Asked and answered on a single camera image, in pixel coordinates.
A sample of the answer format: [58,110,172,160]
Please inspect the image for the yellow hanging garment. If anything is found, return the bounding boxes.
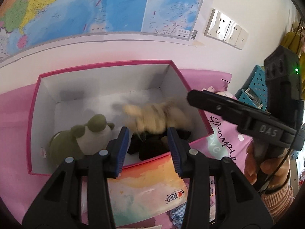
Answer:
[280,21,305,62]

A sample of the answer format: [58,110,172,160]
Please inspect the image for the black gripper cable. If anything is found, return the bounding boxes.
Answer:
[258,129,301,195]

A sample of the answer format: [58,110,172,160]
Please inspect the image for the black cloth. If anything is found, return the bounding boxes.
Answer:
[127,129,192,161]

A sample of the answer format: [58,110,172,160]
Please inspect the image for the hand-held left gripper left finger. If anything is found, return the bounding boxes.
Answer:
[22,126,130,229]

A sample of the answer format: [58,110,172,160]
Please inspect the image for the blue checked cloth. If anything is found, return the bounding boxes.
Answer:
[170,202,191,229]

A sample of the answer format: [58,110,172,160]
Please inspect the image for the colourful wall map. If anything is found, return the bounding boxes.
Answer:
[0,0,209,62]

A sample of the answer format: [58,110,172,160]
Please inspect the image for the green frog plush toy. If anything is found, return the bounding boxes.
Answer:
[46,114,115,167]

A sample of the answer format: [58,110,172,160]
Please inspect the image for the pink cardboard box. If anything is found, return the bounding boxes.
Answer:
[26,60,215,176]

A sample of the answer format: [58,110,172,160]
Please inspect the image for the person's right hand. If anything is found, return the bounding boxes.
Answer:
[244,143,290,190]

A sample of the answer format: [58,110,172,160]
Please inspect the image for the white wall socket plate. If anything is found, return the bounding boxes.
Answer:
[224,20,242,46]
[204,8,232,41]
[235,27,249,50]

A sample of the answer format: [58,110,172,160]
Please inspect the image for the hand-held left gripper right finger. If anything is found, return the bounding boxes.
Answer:
[167,127,274,229]

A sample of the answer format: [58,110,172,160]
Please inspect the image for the pink printed bed sheet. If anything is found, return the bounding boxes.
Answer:
[0,69,262,229]

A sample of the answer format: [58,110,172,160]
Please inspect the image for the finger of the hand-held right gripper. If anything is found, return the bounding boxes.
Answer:
[187,90,270,127]

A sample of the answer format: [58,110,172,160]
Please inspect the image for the blue perforated plastic basket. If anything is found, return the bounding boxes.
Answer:
[235,64,270,112]

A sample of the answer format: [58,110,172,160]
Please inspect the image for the tan striped plush toy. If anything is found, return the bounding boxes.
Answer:
[123,98,193,134]

